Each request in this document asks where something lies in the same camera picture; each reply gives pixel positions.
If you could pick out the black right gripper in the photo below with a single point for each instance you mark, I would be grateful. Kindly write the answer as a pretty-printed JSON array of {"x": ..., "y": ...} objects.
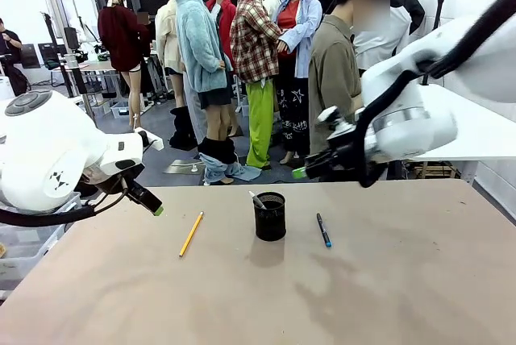
[{"x": 334, "y": 157}]

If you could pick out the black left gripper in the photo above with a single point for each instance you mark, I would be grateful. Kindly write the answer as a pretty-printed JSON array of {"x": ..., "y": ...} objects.
[{"x": 139, "y": 194}]

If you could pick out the yellow pencil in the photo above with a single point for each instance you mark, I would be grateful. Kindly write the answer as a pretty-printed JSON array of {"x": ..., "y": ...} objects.
[{"x": 191, "y": 234}]

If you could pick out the blue capped pen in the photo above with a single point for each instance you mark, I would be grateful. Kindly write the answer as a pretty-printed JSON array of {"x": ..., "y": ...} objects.
[{"x": 323, "y": 230}]

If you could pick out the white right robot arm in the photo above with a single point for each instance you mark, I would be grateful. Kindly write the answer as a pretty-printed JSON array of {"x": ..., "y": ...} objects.
[{"x": 403, "y": 91}]

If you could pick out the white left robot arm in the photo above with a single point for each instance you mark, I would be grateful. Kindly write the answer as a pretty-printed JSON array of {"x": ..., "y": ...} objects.
[{"x": 40, "y": 151}]

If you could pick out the black mesh pen holder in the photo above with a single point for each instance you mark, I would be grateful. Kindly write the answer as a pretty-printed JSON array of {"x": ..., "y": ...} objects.
[{"x": 270, "y": 222}]

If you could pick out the white capped marker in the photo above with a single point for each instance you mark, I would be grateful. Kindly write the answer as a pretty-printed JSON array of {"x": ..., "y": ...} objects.
[{"x": 256, "y": 200}]

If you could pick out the light blue jeans pile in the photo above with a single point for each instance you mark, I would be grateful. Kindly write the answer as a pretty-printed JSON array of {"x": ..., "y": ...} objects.
[{"x": 242, "y": 173}]

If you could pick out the small white floor bin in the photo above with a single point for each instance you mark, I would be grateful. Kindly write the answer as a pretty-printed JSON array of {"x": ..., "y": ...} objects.
[{"x": 120, "y": 109}]

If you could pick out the person in olive shirt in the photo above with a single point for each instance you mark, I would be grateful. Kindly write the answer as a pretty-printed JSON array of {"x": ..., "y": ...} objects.
[{"x": 332, "y": 63}]

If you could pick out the light wooden stool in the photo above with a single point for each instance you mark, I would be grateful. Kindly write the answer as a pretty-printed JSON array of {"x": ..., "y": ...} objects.
[{"x": 433, "y": 169}]

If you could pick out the mannequin in blue shirt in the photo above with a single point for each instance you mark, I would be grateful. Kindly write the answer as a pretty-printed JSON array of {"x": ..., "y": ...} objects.
[{"x": 302, "y": 38}]

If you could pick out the clear plastic storage bin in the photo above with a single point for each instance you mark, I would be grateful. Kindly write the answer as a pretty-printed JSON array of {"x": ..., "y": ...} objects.
[{"x": 24, "y": 248}]

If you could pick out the mannequin in plaid shirt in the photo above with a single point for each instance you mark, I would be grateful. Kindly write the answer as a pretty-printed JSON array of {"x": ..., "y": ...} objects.
[{"x": 254, "y": 38}]

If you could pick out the mannequin in blue fleece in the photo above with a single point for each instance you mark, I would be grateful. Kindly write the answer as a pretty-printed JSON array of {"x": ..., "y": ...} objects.
[{"x": 197, "y": 46}]

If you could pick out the mannequin in cream jacket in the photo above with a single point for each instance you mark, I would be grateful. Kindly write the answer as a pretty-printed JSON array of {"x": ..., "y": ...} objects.
[{"x": 165, "y": 38}]

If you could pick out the mannequin in red jacket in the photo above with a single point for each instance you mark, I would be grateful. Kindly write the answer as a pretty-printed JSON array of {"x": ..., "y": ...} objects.
[{"x": 226, "y": 14}]

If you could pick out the mannequin in maroon sweater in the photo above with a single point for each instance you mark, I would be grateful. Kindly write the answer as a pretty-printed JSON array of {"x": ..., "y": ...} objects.
[{"x": 121, "y": 38}]

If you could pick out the white table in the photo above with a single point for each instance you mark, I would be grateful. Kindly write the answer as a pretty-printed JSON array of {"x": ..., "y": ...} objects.
[{"x": 483, "y": 135}]

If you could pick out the black monitor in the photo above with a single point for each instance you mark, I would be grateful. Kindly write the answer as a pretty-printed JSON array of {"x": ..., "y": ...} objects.
[{"x": 50, "y": 55}]

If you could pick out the mannequin in black-white raglan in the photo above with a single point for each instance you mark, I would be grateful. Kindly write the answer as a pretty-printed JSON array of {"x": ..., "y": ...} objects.
[{"x": 403, "y": 10}]

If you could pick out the person in black clothes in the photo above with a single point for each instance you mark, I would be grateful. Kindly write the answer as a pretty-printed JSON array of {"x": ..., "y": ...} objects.
[{"x": 10, "y": 44}]

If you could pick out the metal mannequin base plate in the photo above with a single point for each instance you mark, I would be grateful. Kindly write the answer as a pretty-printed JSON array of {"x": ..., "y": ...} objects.
[{"x": 181, "y": 167}]

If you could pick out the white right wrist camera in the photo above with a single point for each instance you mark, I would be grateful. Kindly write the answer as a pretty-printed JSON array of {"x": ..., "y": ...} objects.
[{"x": 332, "y": 119}]

